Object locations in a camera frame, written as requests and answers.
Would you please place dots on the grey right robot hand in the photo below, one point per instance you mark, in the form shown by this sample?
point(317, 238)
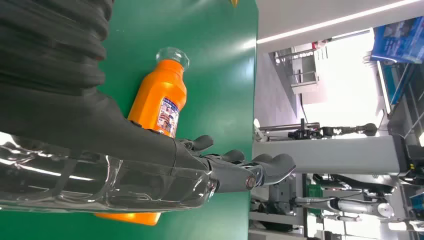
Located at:
point(99, 159)

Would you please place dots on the green table mat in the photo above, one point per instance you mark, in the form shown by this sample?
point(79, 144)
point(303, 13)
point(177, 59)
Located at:
point(215, 82)

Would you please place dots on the green crate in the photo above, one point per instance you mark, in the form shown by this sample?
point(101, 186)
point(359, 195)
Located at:
point(314, 195)

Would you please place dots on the white metal rack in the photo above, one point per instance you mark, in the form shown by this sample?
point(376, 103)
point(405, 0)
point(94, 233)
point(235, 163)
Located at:
point(304, 74)

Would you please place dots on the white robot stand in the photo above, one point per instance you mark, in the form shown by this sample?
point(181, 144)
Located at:
point(331, 154)

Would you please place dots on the blue poster board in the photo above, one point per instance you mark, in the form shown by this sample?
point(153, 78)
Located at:
point(400, 39)

